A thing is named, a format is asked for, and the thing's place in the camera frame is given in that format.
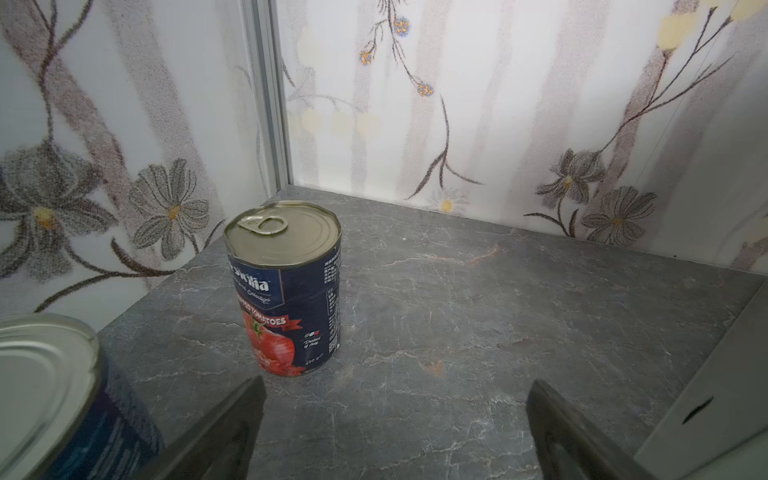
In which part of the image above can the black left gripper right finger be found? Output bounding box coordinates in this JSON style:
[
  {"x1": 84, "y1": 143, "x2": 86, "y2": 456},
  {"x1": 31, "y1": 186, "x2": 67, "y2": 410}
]
[{"x1": 526, "y1": 379, "x2": 653, "y2": 480}]

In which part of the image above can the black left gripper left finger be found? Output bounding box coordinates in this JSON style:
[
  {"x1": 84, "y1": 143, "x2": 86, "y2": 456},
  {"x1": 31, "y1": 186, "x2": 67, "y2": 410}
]
[{"x1": 134, "y1": 377, "x2": 267, "y2": 479}]

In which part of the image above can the grey metal cabinet box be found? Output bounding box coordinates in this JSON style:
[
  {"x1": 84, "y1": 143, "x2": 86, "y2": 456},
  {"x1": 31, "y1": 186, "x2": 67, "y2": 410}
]
[{"x1": 635, "y1": 285, "x2": 767, "y2": 479}]

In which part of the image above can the blue labelled tin can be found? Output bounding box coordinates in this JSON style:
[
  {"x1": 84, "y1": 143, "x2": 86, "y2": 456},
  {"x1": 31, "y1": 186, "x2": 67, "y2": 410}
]
[{"x1": 1, "y1": 313, "x2": 165, "y2": 479}]

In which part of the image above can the dark blue tomato can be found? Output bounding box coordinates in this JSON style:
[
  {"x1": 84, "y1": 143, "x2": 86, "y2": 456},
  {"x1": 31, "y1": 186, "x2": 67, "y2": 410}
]
[{"x1": 224, "y1": 200, "x2": 342, "y2": 377}]

